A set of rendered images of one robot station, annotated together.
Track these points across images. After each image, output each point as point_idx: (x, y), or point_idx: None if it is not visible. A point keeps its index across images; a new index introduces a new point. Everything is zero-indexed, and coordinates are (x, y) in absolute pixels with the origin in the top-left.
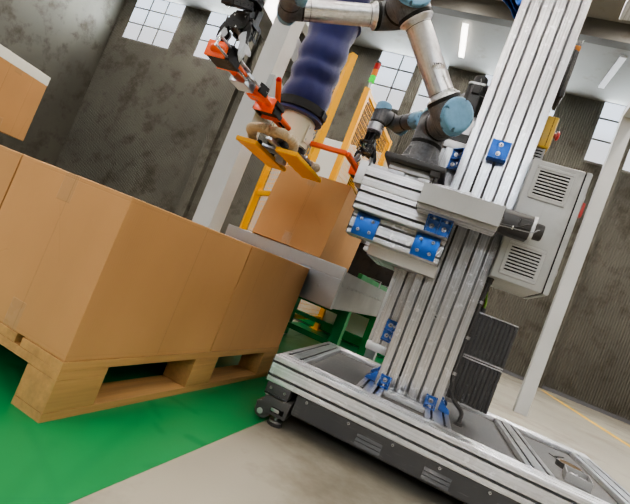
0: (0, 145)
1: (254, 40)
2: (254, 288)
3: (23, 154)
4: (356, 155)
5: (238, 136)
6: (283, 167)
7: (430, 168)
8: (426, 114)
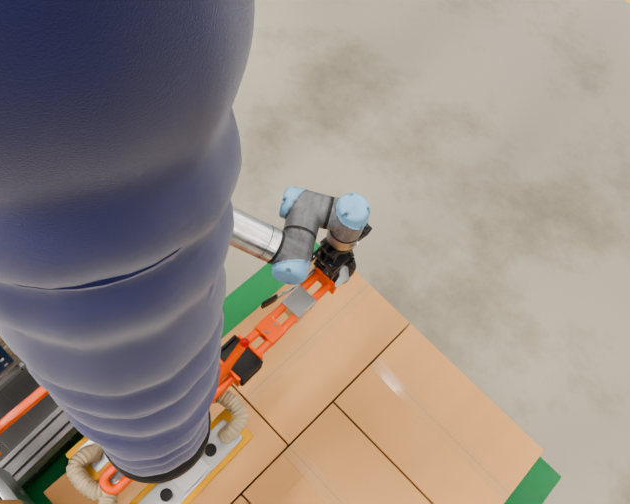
0: (430, 342)
1: (313, 257)
2: None
3: (410, 324)
4: None
5: (250, 432)
6: (131, 501)
7: None
8: None
